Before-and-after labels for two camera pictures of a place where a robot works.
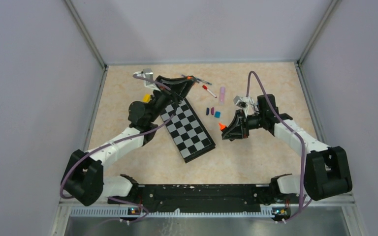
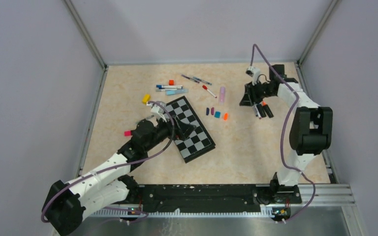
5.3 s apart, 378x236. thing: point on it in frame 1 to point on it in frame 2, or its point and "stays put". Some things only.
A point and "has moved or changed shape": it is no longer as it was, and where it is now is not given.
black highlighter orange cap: [222, 126] has moved or changed shape
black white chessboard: [191, 137] stays put
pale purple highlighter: [222, 96] stays put
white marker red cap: [205, 88] stays put
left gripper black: [180, 86] to [182, 130]
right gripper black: [239, 120] to [250, 91]
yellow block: [146, 99] stays put
